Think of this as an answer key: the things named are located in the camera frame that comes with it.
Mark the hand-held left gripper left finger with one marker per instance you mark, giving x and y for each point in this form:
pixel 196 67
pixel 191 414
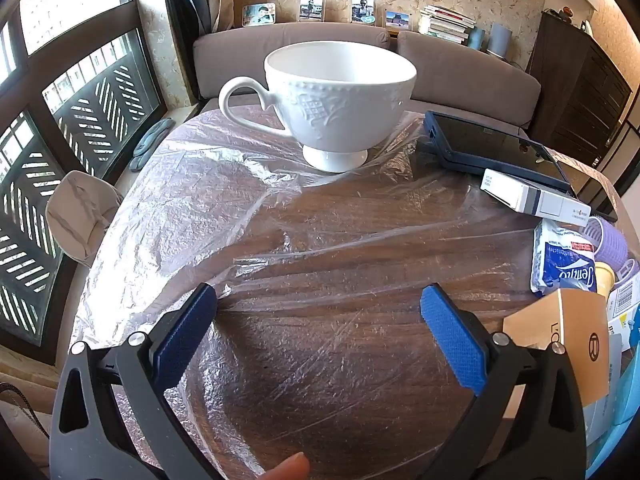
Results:
pixel 182 340

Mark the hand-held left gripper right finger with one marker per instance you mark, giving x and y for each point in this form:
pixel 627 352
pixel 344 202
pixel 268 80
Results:
pixel 452 340

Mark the person's left hand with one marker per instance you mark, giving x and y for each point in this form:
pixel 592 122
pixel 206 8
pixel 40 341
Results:
pixel 290 467

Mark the clear plastic table cover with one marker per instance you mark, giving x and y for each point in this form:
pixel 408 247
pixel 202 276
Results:
pixel 200 220

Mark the tan cardboard box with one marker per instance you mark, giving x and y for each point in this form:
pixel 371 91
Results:
pixel 575 340

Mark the blue white tissue packet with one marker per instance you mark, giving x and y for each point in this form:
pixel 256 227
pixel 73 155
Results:
pixel 560 260

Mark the long white medicine box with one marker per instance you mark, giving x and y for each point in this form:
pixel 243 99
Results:
pixel 520 192

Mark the yellow plastic container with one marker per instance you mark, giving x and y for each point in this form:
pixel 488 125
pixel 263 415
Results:
pixel 604 280

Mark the beige chair back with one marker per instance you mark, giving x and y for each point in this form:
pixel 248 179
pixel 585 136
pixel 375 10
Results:
pixel 80 210

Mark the white box with barcode label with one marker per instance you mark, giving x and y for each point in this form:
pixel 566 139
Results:
pixel 625 297

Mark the purple hair roller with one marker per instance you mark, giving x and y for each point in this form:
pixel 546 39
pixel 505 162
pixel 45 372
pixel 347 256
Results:
pixel 607 245

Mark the light blue plastic item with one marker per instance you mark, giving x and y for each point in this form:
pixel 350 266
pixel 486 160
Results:
pixel 629 385

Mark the grey blue padded item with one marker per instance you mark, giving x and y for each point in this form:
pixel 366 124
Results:
pixel 155 135
pixel 139 161

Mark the tablet in blue case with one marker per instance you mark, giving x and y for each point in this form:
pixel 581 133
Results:
pixel 480 145

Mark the white sliding screen door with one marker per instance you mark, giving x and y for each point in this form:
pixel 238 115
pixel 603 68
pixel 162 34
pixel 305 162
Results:
pixel 625 160

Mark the white embossed footed cup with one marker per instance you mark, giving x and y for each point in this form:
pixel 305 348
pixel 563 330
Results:
pixel 340 100

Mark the brown sofa back cushion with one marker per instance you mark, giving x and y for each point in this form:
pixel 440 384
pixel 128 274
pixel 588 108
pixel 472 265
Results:
pixel 475 70
pixel 225 60

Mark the dark lattice balcony railing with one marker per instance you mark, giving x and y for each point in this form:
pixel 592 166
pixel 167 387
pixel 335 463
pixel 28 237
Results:
pixel 122 66

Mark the dark wooden cabinet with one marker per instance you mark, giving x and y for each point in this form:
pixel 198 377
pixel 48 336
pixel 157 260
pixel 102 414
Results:
pixel 580 90

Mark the small blue cylinder speaker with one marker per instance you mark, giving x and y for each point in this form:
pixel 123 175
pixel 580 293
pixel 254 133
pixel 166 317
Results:
pixel 476 39

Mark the grey cylinder speaker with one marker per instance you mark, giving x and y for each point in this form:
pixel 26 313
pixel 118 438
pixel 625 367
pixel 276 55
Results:
pixel 499 40

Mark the stack of books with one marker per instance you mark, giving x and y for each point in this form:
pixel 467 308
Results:
pixel 445 25

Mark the dark window curtain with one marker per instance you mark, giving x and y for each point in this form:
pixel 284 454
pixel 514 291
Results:
pixel 177 10

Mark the dark framed window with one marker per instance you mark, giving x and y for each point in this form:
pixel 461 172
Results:
pixel 75 0

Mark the landscape building photo frame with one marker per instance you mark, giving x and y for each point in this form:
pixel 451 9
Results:
pixel 398 19

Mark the photo frame with blue border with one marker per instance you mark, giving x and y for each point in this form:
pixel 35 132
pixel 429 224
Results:
pixel 259 14

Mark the clear upright photo frame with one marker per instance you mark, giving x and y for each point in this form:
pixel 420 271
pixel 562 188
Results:
pixel 312 7
pixel 363 9

